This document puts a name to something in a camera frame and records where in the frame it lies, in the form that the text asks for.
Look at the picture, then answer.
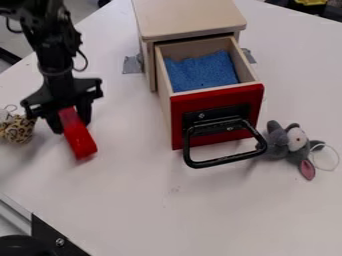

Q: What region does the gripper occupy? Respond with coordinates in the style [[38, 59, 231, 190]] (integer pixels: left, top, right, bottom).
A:
[[18, 75, 106, 135]]

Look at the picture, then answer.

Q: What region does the red block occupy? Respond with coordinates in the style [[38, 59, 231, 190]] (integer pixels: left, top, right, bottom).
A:
[[56, 106, 99, 161]]

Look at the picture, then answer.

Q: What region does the drawer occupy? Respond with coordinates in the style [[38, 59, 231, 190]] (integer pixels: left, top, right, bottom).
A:
[[152, 35, 270, 170]]

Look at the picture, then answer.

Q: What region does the leopard print plush toy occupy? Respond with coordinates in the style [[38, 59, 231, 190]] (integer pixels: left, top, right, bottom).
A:
[[0, 103, 39, 145]]

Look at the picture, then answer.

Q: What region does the blue cloth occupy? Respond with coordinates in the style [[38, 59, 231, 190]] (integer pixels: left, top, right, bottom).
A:
[[161, 49, 241, 94]]

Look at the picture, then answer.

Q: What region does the cabinet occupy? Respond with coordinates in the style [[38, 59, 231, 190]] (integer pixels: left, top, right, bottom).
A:
[[129, 0, 249, 93]]

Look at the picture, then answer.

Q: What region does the grey plush mouse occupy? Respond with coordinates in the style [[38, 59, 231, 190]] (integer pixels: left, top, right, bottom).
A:
[[259, 119, 342, 182]]

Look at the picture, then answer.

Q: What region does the grey metal bracket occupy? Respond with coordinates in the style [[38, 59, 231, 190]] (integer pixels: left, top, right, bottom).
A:
[[240, 47, 260, 65], [121, 53, 145, 75]]

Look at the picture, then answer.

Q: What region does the black metal mount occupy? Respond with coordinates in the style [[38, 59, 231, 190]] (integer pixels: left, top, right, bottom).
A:
[[0, 214, 93, 256]]

